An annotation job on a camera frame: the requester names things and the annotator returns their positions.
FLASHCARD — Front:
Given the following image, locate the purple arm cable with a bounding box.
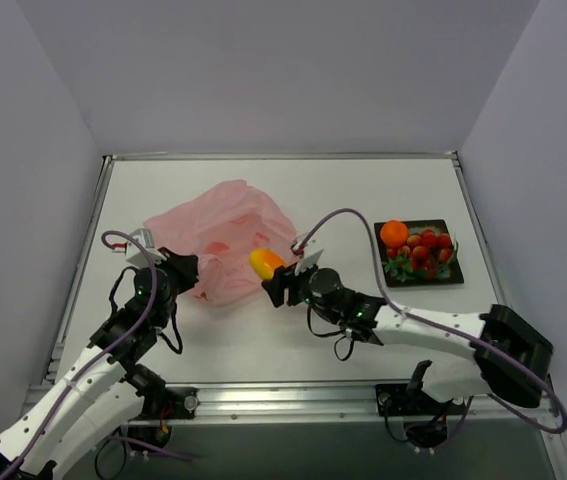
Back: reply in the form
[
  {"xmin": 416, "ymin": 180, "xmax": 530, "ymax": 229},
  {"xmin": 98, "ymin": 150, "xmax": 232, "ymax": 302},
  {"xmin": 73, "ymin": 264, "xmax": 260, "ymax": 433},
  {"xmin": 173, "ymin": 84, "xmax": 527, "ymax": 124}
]
[
  {"xmin": 0, "ymin": 230, "xmax": 197, "ymax": 480},
  {"xmin": 292, "ymin": 208, "xmax": 567, "ymax": 451}
]

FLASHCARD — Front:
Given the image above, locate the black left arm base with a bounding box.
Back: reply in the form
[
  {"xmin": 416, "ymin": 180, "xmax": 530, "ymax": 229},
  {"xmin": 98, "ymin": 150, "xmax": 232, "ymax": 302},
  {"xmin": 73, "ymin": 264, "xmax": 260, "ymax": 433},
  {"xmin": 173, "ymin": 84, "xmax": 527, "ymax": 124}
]
[{"xmin": 153, "ymin": 386, "xmax": 199, "ymax": 421}]

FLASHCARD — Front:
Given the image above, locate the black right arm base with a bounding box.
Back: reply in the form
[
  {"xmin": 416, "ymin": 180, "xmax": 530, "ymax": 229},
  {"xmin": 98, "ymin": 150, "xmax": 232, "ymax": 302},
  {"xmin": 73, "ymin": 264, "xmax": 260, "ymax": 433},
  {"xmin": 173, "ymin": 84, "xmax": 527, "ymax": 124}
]
[{"xmin": 374, "ymin": 382, "xmax": 466, "ymax": 418}]

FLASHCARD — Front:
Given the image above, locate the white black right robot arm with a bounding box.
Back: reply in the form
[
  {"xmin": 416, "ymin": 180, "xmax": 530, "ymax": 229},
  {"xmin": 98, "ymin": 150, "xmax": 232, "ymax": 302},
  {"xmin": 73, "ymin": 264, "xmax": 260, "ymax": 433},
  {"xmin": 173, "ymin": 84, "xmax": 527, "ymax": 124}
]
[{"xmin": 260, "ymin": 266, "xmax": 554, "ymax": 408}]

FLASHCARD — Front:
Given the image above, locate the yellow fake fruit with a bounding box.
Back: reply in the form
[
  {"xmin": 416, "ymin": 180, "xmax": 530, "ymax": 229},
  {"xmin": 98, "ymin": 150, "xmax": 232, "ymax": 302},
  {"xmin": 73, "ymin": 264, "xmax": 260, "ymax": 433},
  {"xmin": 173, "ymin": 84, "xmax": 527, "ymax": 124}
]
[{"xmin": 249, "ymin": 249, "xmax": 286, "ymax": 281}]

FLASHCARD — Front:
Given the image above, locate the aluminium front rail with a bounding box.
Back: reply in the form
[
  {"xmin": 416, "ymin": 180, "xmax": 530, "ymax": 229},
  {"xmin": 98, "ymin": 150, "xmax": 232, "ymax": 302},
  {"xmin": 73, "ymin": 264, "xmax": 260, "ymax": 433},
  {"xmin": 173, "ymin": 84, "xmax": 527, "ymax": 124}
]
[{"xmin": 27, "ymin": 377, "xmax": 560, "ymax": 426}]

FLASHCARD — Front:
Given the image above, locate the red fake berry cluster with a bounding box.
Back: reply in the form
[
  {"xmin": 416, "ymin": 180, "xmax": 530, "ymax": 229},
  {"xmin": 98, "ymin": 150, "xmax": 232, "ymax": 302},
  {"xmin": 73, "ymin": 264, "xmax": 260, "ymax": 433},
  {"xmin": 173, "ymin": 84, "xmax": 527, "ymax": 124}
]
[{"xmin": 406, "ymin": 229, "xmax": 464, "ymax": 283}]

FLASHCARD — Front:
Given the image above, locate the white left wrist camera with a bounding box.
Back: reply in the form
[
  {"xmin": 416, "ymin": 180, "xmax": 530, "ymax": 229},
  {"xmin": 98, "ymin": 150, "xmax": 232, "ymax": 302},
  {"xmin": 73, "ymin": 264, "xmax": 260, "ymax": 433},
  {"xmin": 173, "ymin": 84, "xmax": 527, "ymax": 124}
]
[{"xmin": 113, "ymin": 228, "xmax": 166, "ymax": 268}]

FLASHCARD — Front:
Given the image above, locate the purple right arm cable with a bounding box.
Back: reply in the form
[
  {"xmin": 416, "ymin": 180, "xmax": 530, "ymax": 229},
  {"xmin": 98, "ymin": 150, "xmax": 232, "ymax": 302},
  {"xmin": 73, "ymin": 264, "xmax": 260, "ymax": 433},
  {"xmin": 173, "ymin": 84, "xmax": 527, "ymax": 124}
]
[{"xmin": 292, "ymin": 208, "xmax": 567, "ymax": 451}]

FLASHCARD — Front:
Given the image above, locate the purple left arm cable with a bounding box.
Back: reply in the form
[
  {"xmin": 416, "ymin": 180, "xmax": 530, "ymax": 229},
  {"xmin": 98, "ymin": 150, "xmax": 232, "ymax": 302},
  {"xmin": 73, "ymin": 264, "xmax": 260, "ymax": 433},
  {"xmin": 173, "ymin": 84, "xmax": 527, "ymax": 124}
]
[{"xmin": 0, "ymin": 230, "xmax": 197, "ymax": 480}]

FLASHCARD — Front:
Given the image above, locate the pink plastic bag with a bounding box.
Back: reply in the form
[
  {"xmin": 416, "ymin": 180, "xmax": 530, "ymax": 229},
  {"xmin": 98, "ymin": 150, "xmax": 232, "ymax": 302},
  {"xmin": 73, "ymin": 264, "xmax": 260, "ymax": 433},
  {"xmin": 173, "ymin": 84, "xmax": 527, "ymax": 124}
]
[{"xmin": 144, "ymin": 180, "xmax": 297, "ymax": 306}]

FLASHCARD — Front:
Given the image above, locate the small cherry sprig with leaves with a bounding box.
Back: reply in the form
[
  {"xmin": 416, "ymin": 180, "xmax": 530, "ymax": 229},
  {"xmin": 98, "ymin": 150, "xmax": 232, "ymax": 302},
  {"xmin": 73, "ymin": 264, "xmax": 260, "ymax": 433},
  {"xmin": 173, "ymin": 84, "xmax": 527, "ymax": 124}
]
[{"xmin": 383, "ymin": 245, "xmax": 415, "ymax": 284}]

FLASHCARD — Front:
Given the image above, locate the orange fake fruit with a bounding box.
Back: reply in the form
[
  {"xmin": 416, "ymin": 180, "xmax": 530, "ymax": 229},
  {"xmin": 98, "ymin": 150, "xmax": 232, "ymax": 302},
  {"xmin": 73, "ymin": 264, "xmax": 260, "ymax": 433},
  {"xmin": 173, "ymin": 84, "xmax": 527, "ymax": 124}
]
[{"xmin": 379, "ymin": 220, "xmax": 410, "ymax": 249}]

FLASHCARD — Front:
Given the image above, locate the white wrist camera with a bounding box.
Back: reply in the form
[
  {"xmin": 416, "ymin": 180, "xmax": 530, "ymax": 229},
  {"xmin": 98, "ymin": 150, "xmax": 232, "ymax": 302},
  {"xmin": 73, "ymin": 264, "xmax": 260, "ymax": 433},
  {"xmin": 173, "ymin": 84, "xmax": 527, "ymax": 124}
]
[
  {"xmin": 113, "ymin": 228, "xmax": 166, "ymax": 268},
  {"xmin": 291, "ymin": 236, "xmax": 324, "ymax": 276}
]

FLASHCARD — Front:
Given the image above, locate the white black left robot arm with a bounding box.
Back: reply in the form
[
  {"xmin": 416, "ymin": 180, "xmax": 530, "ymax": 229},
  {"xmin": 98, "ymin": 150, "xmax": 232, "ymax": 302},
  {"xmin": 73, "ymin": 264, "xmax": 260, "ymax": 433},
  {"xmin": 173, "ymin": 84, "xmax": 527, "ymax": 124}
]
[{"xmin": 0, "ymin": 249, "xmax": 199, "ymax": 479}]

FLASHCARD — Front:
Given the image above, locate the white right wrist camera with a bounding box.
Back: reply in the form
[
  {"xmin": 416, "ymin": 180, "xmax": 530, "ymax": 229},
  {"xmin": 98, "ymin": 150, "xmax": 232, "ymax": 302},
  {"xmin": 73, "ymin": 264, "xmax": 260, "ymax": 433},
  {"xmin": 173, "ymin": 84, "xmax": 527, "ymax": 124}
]
[{"xmin": 291, "ymin": 236, "xmax": 324, "ymax": 276}]

